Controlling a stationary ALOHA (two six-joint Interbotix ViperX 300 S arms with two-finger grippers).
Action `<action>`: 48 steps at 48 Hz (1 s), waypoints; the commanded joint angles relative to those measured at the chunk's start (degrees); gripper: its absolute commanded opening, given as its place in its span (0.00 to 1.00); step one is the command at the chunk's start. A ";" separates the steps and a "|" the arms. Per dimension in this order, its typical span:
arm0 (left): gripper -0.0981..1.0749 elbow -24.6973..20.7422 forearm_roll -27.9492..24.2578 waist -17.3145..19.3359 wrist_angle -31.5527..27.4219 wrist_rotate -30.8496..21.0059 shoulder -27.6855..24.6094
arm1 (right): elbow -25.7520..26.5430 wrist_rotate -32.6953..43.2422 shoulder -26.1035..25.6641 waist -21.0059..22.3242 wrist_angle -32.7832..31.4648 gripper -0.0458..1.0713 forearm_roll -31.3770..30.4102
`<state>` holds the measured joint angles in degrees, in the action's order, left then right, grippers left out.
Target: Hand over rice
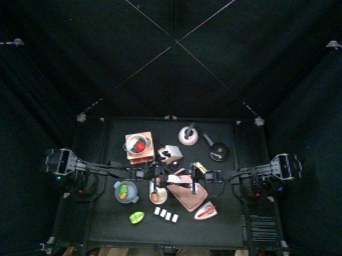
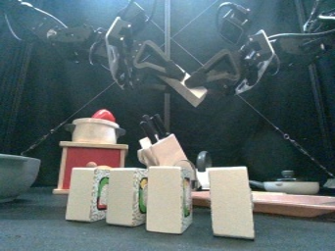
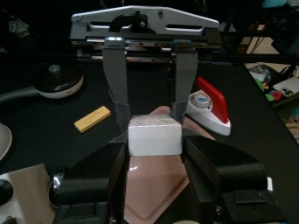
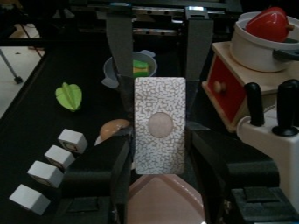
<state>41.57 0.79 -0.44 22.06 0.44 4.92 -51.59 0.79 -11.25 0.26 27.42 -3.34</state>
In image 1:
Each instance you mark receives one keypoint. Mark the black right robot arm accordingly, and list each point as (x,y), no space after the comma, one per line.
(248,171)

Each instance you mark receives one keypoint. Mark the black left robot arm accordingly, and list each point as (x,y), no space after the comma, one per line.
(95,168)

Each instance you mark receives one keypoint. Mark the small white toy block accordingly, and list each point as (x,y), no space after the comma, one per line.
(163,213)
(168,215)
(175,218)
(156,210)

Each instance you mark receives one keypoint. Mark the grey metal frame bracket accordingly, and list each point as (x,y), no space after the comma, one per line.
(169,117)
(332,44)
(80,117)
(259,121)

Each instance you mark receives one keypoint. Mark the white toy rice block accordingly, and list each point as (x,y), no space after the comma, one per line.
(173,178)

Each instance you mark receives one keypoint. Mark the grey toy pot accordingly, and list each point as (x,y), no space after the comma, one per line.
(129,196)

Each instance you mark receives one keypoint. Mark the white toy kettle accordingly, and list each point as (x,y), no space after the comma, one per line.
(188,136)

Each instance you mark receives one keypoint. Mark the wooden toy stove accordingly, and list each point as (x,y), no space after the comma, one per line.
(148,156)

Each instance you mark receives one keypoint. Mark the green toy leaf vegetable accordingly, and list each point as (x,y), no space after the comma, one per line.
(136,217)

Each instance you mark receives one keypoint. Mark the white red toy slice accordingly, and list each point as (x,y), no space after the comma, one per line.
(205,211)

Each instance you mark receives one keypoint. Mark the brown toy food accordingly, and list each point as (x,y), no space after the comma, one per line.
(153,197)

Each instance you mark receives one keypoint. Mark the black toy frying pan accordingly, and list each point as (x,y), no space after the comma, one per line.
(219,152)

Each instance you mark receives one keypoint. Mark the silver toy pot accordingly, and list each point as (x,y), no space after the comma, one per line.
(131,145)

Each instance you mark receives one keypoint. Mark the yellow toy food piece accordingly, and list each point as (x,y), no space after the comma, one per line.
(200,166)

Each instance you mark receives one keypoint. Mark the pink cutting board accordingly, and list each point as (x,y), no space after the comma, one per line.
(184,196)

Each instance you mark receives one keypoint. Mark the small black round toy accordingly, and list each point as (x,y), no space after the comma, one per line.
(173,165)

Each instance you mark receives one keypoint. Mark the green toy vegetable slice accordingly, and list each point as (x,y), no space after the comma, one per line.
(124,189)

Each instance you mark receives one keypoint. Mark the red toy tomato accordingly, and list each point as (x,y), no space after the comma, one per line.
(140,147)

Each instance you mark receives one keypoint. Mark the white toy toaster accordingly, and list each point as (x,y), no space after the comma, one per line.
(169,154)

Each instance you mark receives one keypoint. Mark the orange toy food piece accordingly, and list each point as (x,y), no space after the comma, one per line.
(159,180)

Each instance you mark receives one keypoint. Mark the yellow toy vegetable slice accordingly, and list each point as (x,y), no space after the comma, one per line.
(123,196)

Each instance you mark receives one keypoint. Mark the white round bowl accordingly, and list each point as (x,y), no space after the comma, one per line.
(163,196)

